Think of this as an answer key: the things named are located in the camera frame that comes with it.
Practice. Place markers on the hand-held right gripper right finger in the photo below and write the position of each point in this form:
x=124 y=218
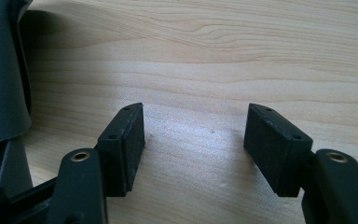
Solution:
x=276 y=149

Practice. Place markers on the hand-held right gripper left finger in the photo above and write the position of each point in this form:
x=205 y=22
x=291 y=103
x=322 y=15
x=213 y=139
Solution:
x=122 y=155

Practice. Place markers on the dark grey curved sheet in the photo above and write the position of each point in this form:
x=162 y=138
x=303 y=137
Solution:
x=1 y=77

